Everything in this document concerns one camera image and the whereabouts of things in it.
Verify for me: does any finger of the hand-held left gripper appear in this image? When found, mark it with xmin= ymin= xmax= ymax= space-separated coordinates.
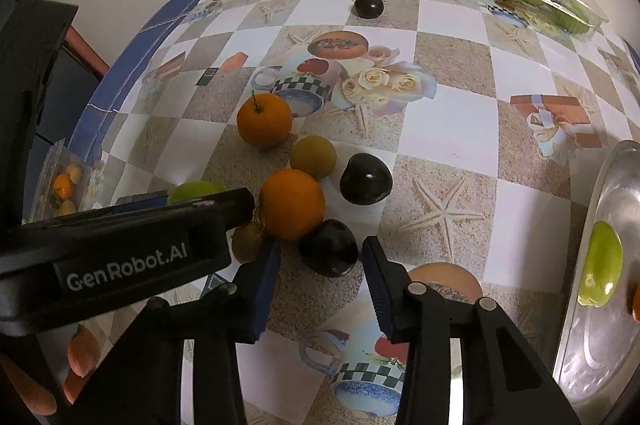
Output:
xmin=167 ymin=188 xmax=257 ymax=233

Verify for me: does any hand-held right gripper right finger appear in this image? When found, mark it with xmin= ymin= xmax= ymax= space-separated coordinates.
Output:
xmin=361 ymin=236 xmax=581 ymax=425

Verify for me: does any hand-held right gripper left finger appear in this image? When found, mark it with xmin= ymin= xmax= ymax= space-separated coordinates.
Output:
xmin=62 ymin=237 xmax=282 ymax=425

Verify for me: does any green fruit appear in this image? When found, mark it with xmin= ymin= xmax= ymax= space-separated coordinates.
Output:
xmin=577 ymin=221 xmax=625 ymax=307
xmin=166 ymin=181 xmax=226 ymax=206

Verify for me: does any dark plum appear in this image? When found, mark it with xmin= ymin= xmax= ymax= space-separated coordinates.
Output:
xmin=340 ymin=153 xmax=393 ymax=206
xmin=298 ymin=219 xmax=359 ymax=278
xmin=349 ymin=0 xmax=385 ymax=19

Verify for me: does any orange with stem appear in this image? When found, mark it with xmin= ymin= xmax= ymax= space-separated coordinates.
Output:
xmin=236 ymin=91 xmax=294 ymax=149

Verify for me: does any round brown fruit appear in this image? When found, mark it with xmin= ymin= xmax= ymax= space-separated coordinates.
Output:
xmin=290 ymin=135 xmax=337 ymax=180

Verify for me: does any metal bowl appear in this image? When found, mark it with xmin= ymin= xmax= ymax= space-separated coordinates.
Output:
xmin=552 ymin=140 xmax=640 ymax=416

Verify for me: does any person's left hand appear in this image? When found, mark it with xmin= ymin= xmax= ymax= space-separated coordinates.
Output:
xmin=0 ymin=325 xmax=108 ymax=416

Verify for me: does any small brown fruit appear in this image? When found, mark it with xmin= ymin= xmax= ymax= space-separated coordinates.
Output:
xmin=231 ymin=217 xmax=266 ymax=265

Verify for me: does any clear plastic fruit bag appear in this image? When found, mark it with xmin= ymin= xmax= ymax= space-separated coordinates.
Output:
xmin=30 ymin=142 xmax=103 ymax=218

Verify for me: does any checkered printed tablecloth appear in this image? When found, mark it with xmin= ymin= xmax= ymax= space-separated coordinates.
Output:
xmin=67 ymin=0 xmax=640 ymax=425

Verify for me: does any reddish wooden rail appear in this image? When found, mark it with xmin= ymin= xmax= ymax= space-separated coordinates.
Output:
xmin=62 ymin=26 xmax=112 ymax=80

